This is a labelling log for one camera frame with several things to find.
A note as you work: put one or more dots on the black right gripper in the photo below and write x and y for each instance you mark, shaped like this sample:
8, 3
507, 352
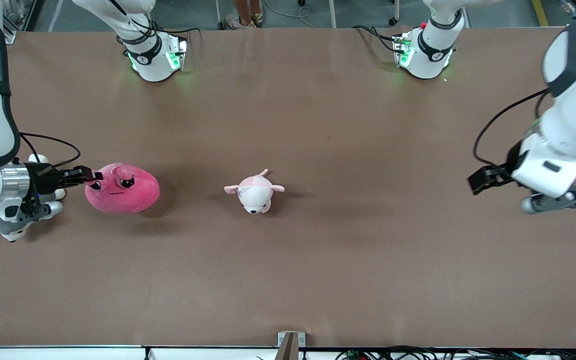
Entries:
47, 178

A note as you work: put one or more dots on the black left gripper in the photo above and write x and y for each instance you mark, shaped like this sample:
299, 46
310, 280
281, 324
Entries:
501, 174

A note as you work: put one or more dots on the round pink plush toy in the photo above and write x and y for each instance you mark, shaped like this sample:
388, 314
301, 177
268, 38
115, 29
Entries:
133, 197

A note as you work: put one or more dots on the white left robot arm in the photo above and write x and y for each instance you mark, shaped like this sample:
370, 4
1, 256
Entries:
573, 125

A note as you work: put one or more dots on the grey white husky plush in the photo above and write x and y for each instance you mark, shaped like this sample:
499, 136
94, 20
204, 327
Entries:
8, 230

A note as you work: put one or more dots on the small white pink plush animal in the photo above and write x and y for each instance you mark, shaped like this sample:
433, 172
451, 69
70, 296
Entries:
254, 195

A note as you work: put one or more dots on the white metal furniture leg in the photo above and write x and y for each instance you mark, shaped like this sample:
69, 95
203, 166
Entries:
332, 15
220, 15
396, 10

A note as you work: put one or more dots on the light sneaker shoe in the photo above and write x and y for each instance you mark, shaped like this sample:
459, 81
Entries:
258, 17
237, 23

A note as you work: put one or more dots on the aluminium frame post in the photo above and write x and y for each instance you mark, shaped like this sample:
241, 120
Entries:
11, 35

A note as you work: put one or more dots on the white table edge rail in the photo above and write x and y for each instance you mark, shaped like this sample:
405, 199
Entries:
68, 354

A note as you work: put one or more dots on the grey metal camera bracket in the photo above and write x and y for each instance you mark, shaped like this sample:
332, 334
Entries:
290, 345

